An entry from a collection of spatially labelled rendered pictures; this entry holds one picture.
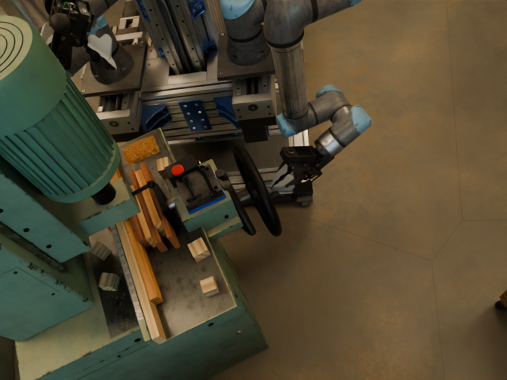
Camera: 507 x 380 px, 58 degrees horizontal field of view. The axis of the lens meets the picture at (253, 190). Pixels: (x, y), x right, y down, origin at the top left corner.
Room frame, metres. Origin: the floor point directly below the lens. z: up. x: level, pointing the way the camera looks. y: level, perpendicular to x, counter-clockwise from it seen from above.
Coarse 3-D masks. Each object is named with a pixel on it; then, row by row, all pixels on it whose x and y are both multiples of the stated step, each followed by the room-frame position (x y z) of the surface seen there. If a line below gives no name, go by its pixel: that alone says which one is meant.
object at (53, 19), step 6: (54, 18) 0.77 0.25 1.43; (60, 18) 0.77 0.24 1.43; (66, 18) 0.77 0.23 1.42; (54, 24) 0.76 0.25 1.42; (60, 24) 0.76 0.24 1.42; (66, 24) 0.76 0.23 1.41; (54, 30) 0.76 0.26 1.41; (60, 30) 0.76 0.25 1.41; (66, 30) 0.76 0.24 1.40; (54, 36) 0.77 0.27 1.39; (60, 36) 0.77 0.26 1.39; (54, 42) 0.76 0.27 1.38; (54, 48) 0.76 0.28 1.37; (54, 54) 0.76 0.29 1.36
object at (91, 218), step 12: (120, 180) 0.65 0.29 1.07; (120, 192) 0.62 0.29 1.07; (72, 204) 0.62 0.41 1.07; (84, 204) 0.61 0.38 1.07; (96, 204) 0.61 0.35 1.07; (108, 204) 0.60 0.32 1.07; (120, 204) 0.59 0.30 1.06; (132, 204) 0.59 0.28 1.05; (84, 216) 0.58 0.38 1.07; (96, 216) 0.58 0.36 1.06; (108, 216) 0.58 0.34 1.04; (120, 216) 0.59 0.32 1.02; (84, 228) 0.57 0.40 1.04; (96, 228) 0.58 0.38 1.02
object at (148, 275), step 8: (120, 176) 0.79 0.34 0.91; (136, 240) 0.56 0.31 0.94; (136, 248) 0.54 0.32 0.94; (144, 248) 0.55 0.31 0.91; (136, 256) 0.52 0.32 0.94; (144, 256) 0.51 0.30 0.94; (144, 264) 0.49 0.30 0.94; (144, 272) 0.47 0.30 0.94; (152, 272) 0.48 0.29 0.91; (144, 280) 0.45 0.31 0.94; (152, 280) 0.44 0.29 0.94; (152, 288) 0.42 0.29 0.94; (152, 296) 0.40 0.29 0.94; (160, 296) 0.41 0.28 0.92
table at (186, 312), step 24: (168, 144) 0.90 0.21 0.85; (120, 168) 0.82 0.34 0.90; (168, 192) 0.69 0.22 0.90; (168, 240) 0.55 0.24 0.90; (192, 240) 0.53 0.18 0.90; (168, 264) 0.49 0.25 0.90; (192, 264) 0.47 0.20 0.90; (216, 264) 0.45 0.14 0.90; (168, 288) 0.43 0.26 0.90; (192, 288) 0.41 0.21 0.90; (168, 312) 0.37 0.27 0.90; (192, 312) 0.35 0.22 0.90; (216, 312) 0.34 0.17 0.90; (240, 312) 0.34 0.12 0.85; (168, 336) 0.32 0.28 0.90; (192, 336) 0.32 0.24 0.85
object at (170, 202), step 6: (156, 186) 0.66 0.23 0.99; (156, 192) 0.64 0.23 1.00; (162, 192) 0.66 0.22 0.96; (162, 198) 0.62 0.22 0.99; (174, 198) 0.63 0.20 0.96; (180, 198) 0.62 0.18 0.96; (162, 204) 0.60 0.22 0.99; (168, 204) 0.62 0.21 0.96; (162, 210) 0.58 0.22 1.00; (168, 210) 0.59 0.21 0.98; (168, 216) 0.58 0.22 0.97; (174, 216) 0.61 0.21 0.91; (174, 222) 0.58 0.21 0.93
